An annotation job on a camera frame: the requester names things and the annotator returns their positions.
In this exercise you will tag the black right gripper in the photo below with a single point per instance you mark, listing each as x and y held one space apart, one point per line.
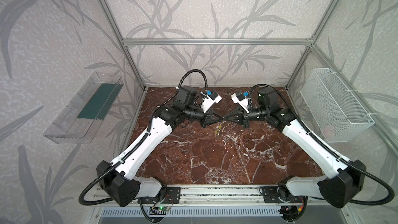
245 121

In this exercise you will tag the left circuit board with wires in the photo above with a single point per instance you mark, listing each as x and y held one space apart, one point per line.
157 212

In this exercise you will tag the silver metal key holder plate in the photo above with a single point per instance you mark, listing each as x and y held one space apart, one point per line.
219 126

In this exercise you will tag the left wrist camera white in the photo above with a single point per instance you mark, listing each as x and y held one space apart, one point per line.
210 97

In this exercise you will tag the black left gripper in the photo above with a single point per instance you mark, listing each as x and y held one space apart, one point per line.
204 120

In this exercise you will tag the clear plastic wall tray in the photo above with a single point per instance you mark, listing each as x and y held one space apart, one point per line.
81 119

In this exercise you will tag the white wire mesh basket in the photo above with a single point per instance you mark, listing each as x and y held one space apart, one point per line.
337 111

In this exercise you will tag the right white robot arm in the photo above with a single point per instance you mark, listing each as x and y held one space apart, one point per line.
339 183

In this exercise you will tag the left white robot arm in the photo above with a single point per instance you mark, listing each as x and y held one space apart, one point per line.
118 178

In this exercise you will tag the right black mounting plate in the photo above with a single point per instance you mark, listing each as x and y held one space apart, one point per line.
273 194

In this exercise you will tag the right connector with wires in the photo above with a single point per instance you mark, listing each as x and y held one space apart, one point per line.
292 213

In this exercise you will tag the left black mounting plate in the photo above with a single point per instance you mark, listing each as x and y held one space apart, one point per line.
164 195

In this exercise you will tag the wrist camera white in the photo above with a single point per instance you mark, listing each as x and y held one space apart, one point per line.
242 99
210 97

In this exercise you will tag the aluminium cage frame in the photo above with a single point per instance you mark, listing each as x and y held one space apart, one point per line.
310 43

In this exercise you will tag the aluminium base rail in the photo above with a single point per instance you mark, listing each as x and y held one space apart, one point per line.
222 195

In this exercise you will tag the black mounting plate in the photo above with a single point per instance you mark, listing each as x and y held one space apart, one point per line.
164 195
273 194

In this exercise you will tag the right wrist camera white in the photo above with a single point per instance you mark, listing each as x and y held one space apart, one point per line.
242 99

